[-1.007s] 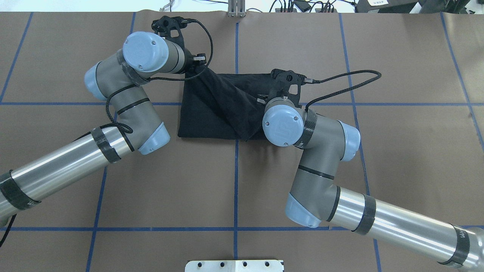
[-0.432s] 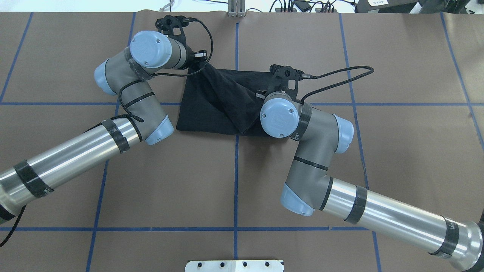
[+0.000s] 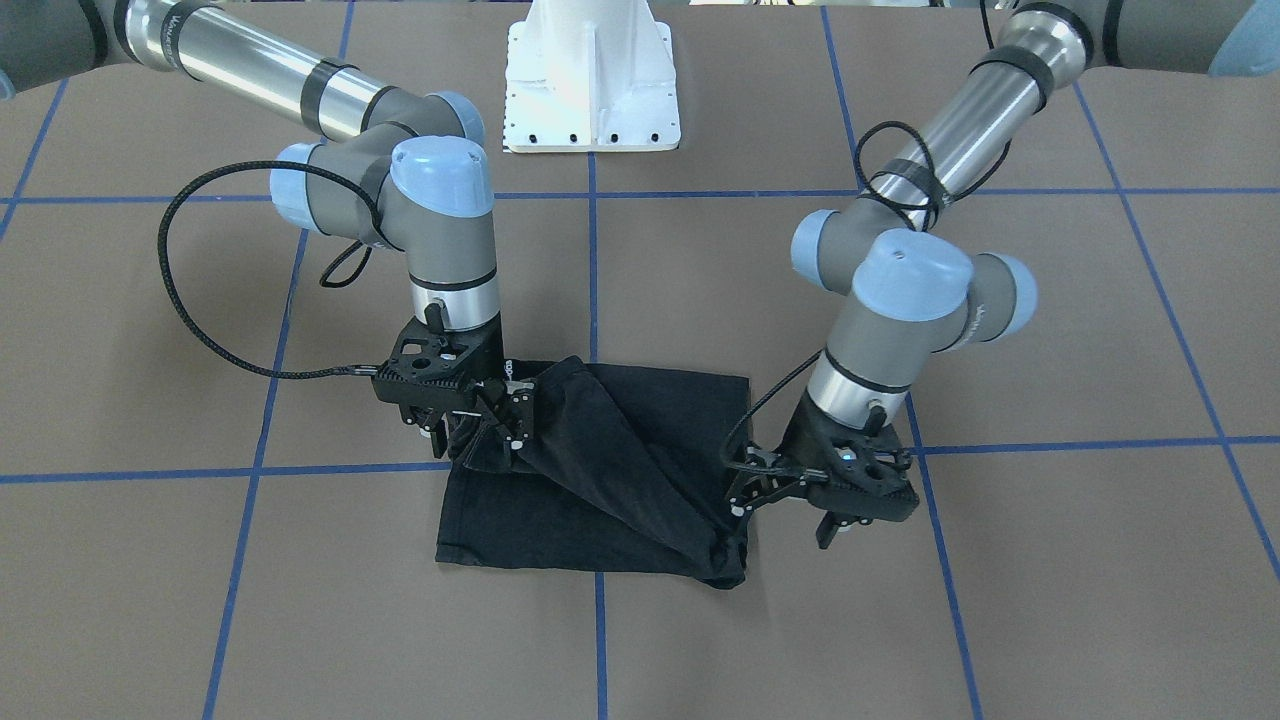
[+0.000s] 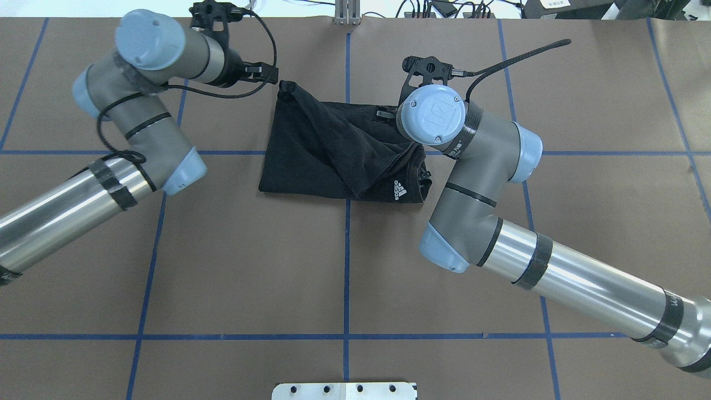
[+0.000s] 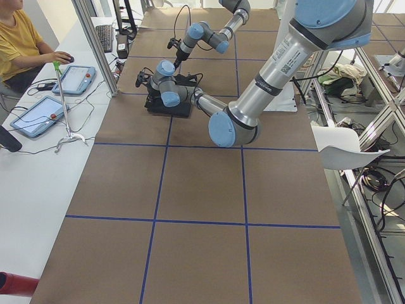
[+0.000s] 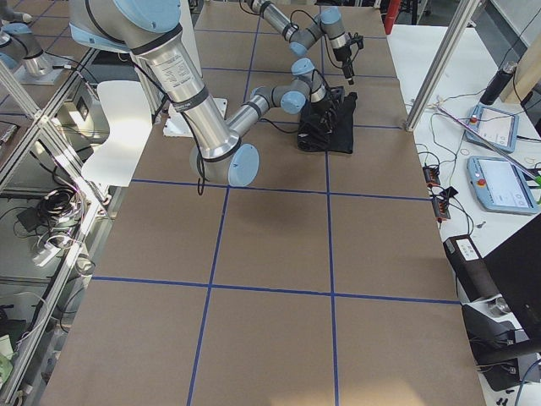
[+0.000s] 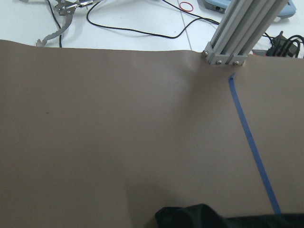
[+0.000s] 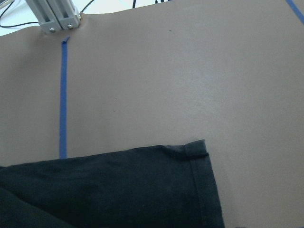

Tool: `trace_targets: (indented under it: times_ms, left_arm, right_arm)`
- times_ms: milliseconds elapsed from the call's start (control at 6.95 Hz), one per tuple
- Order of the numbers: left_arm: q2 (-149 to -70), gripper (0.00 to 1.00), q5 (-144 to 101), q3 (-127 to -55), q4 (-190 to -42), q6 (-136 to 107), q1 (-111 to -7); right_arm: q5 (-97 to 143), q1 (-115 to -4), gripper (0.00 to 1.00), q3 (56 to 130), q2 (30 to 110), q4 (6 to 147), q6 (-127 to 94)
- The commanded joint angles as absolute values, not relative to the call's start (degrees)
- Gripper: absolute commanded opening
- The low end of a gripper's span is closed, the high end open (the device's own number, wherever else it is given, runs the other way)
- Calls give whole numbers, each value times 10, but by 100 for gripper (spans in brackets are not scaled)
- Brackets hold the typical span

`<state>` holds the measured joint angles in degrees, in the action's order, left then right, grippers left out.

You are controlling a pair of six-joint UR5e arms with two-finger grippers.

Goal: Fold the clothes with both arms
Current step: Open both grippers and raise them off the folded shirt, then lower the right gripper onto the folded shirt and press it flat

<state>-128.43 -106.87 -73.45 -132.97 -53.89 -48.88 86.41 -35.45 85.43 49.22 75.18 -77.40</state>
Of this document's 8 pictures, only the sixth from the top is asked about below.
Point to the black computer box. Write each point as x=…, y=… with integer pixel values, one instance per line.
x=470, y=269

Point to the blue teach pendant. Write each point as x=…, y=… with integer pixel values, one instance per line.
x=496, y=126
x=500, y=187

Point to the black printed t-shirt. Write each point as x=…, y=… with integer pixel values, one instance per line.
x=330, y=131

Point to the white plastic chair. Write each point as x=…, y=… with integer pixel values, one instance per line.
x=129, y=118

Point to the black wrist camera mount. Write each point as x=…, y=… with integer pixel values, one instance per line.
x=355, y=40
x=336, y=95

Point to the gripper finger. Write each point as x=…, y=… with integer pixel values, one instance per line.
x=348, y=72

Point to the upper blue teach pendant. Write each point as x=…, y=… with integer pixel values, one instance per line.
x=496, y=126

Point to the lower blue teach pendant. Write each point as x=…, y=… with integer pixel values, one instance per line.
x=500, y=187

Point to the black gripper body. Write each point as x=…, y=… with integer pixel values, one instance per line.
x=341, y=55
x=321, y=106

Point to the black water bottle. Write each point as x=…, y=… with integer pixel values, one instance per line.
x=498, y=83

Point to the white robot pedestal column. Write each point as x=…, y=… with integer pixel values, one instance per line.
x=192, y=38

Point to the aluminium frame post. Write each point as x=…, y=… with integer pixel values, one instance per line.
x=453, y=34

